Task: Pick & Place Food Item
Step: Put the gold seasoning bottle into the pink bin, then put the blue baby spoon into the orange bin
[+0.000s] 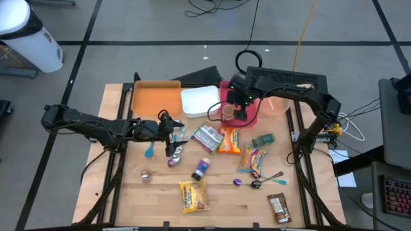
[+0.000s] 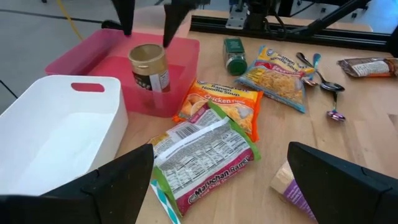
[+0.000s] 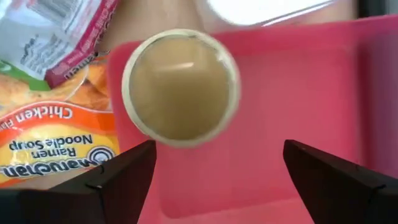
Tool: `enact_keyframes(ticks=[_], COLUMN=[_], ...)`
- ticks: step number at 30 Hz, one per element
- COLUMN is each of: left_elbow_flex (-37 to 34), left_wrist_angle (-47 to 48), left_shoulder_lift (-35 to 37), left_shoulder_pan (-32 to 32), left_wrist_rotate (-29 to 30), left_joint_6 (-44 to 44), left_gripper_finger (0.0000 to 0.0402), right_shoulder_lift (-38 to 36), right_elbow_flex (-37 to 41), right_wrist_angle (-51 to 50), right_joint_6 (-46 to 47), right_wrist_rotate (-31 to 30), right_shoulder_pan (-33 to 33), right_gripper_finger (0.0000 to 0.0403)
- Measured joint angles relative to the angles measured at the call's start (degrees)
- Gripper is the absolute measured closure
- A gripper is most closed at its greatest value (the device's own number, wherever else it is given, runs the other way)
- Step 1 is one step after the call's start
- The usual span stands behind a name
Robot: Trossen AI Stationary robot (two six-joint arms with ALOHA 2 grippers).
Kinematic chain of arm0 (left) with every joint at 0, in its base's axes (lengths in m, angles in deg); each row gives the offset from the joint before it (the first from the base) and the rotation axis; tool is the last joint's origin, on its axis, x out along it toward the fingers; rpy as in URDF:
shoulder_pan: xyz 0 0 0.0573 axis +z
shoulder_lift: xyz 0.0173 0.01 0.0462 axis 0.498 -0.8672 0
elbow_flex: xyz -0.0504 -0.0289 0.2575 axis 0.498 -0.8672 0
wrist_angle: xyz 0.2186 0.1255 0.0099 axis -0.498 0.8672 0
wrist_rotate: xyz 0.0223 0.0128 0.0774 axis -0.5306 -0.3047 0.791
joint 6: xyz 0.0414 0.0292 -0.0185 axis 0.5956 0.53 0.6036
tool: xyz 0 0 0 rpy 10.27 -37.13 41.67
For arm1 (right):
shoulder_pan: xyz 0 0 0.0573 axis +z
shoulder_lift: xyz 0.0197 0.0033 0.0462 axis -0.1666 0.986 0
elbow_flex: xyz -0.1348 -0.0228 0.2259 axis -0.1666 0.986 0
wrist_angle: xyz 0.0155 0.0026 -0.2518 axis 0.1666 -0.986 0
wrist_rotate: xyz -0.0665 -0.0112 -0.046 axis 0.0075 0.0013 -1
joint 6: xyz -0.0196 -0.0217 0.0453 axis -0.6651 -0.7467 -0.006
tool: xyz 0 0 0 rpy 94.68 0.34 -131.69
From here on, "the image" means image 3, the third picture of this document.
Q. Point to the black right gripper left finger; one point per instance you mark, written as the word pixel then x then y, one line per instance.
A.
pixel 77 205

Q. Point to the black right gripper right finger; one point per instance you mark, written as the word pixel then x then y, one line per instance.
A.
pixel 348 199

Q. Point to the orange chicken ramen packet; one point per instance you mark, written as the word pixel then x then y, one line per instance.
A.
pixel 46 130

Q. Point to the gold lid jar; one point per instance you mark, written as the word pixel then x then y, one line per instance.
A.
pixel 180 87

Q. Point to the white maroon ramen packet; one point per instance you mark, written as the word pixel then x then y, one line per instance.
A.
pixel 46 31

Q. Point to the pink plastic bin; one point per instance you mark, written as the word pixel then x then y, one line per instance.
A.
pixel 295 109

